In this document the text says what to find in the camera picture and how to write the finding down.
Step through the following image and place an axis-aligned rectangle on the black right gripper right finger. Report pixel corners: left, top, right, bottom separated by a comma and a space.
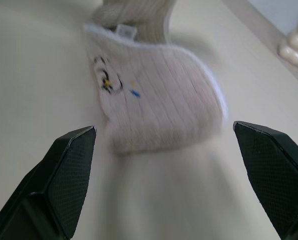
233, 120, 298, 240

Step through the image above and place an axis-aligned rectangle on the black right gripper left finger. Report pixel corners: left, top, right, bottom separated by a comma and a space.
0, 125, 97, 240

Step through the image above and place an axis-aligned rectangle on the beige ribbed towel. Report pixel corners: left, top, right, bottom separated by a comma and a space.
84, 0, 229, 240

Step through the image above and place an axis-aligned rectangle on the cream rounded object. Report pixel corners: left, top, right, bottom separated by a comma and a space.
278, 18, 298, 75

